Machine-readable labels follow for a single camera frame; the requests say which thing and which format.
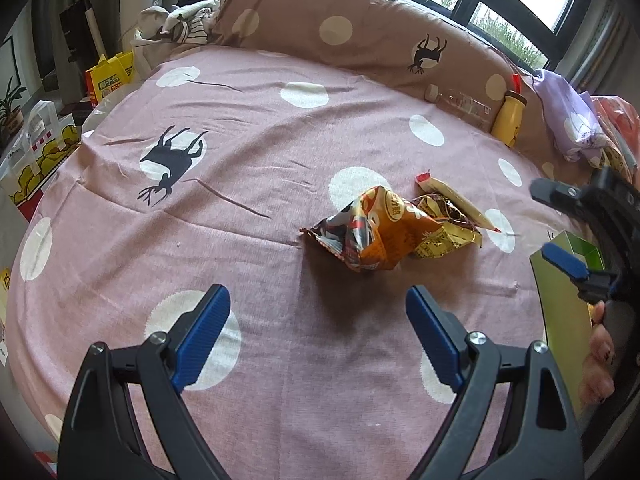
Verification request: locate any white red-edged snack packet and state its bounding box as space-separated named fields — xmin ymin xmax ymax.
xmin=416 ymin=171 xmax=501 ymax=233

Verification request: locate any orange snack bag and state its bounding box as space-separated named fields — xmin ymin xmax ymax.
xmin=302 ymin=185 xmax=442 ymax=272

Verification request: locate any gold yellow snack bag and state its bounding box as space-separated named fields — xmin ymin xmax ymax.
xmin=412 ymin=192 xmax=483 ymax=259

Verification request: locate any person's right hand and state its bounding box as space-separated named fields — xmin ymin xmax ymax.
xmin=579 ymin=301 xmax=615 ymax=405

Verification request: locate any green cardboard box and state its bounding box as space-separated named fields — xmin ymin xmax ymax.
xmin=529 ymin=249 xmax=593 ymax=417

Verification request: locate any yellow drink bottle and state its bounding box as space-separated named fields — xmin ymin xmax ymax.
xmin=490 ymin=73 xmax=527 ymax=148

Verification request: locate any clear plastic bottle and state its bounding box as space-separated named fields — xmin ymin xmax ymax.
xmin=424 ymin=84 xmax=491 ymax=131

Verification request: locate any pink polka dot bedsheet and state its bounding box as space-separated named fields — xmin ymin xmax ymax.
xmin=8 ymin=47 xmax=572 ymax=479

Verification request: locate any white fried chicken bag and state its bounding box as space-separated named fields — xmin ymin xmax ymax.
xmin=1 ymin=101 xmax=80 ymax=221

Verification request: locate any brown polka dot cushion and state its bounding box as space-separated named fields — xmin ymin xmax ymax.
xmin=208 ymin=0 xmax=590 ymax=196

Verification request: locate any yellow paper bag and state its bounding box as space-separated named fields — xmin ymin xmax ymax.
xmin=85 ymin=51 xmax=134 ymax=107

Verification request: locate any striped white cloth pile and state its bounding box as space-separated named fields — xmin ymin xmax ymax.
xmin=129 ymin=0 xmax=220 ymax=50

